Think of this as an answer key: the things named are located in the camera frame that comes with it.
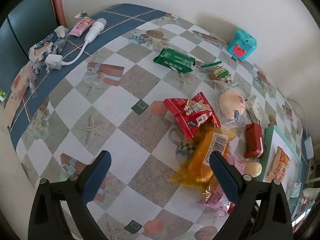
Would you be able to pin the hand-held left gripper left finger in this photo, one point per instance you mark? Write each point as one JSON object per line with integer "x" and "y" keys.
{"x": 97, "y": 177}

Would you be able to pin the torn blue white wrapper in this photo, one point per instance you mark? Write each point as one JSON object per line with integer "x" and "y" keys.
{"x": 46, "y": 43}

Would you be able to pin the teal shallow box tray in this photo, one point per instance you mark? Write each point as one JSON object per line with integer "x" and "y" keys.
{"x": 272, "y": 140}

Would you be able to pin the yellow snack packet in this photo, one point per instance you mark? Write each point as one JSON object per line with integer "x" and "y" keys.
{"x": 200, "y": 162}

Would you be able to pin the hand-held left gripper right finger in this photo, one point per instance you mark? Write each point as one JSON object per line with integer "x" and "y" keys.
{"x": 225, "y": 177}

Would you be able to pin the clear orange packet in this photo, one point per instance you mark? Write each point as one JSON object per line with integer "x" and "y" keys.
{"x": 21, "y": 82}

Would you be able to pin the orange and white snack packet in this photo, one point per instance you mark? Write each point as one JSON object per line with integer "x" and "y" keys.
{"x": 278, "y": 165}

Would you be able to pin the cream jelly cup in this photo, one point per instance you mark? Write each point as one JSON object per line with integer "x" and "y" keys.
{"x": 252, "y": 168}

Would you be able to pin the round bun in clear wrapper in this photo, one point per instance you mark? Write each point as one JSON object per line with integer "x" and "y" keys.
{"x": 231, "y": 103}

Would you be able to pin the large red snack packet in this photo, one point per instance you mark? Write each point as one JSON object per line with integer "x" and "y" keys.
{"x": 192, "y": 116}

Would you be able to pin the small red box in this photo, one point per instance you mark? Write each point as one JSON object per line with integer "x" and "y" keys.
{"x": 253, "y": 142}

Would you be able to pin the dark chair with reddish frame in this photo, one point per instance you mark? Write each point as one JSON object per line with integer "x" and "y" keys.
{"x": 30, "y": 12}

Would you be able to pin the green striped wrapped cake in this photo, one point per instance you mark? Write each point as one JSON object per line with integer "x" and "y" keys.
{"x": 218, "y": 72}

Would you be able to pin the teal toy box red mouth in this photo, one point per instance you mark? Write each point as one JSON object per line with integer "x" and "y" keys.
{"x": 241, "y": 43}

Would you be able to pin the pink tube packet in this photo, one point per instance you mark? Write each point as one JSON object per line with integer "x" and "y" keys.
{"x": 80, "y": 26}

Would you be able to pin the pink snack packet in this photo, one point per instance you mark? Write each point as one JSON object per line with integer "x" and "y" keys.
{"x": 216, "y": 203}

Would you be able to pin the green snack packet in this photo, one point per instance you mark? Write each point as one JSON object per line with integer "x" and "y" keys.
{"x": 175, "y": 60}

